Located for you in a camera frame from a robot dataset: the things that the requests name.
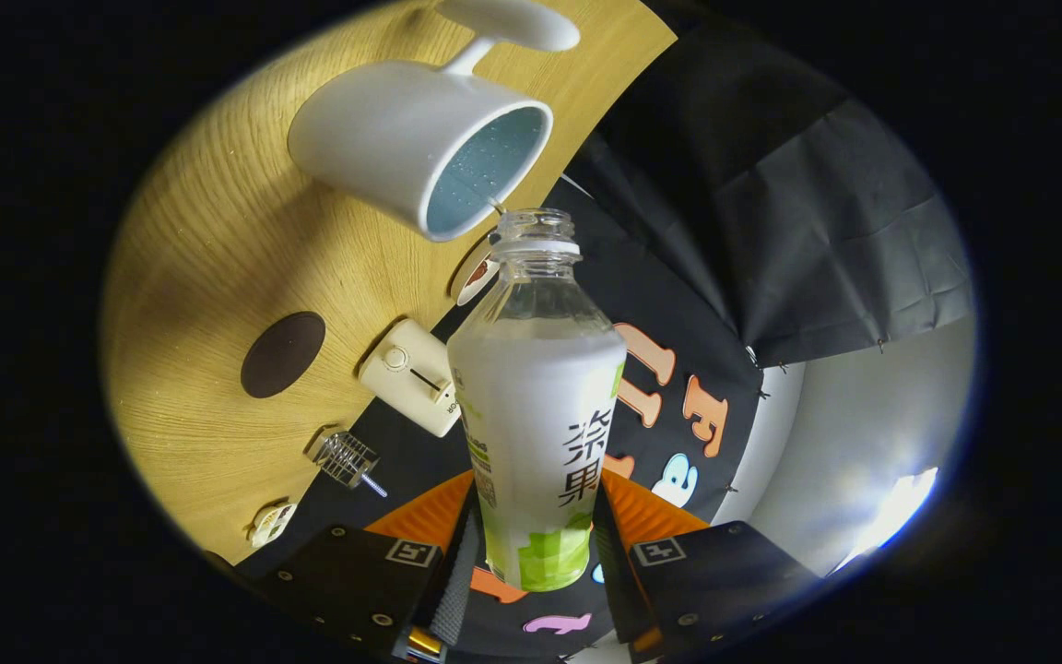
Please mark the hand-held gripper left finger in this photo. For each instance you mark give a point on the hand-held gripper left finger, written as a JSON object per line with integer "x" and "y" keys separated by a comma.
{"x": 462, "y": 572}

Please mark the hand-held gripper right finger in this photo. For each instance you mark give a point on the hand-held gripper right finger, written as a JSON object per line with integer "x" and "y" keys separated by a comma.
{"x": 612, "y": 581}

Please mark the white green juice bottle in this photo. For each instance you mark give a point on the white green juice bottle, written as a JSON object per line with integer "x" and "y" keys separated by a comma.
{"x": 540, "y": 415}

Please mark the brown round coaster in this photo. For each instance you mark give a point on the brown round coaster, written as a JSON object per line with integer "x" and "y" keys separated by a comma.
{"x": 282, "y": 355}

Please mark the white cup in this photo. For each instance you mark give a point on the white cup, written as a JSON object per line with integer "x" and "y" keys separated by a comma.
{"x": 383, "y": 138}

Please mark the striped straw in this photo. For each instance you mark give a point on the striped straw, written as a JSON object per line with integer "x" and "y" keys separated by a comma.
{"x": 374, "y": 486}

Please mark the white divided grain dish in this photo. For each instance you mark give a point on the white divided grain dish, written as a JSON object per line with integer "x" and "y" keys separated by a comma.
{"x": 271, "y": 526}

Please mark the white toaster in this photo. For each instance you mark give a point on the white toaster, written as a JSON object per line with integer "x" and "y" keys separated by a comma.
{"x": 407, "y": 373}

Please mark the large ceiling light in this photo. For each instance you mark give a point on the large ceiling light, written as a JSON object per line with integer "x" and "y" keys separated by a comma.
{"x": 895, "y": 512}

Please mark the white oval snack dish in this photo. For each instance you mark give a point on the white oval snack dish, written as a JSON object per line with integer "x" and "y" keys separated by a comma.
{"x": 476, "y": 277}

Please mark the wooden table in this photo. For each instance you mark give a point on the wooden table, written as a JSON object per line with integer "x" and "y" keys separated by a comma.
{"x": 218, "y": 258}

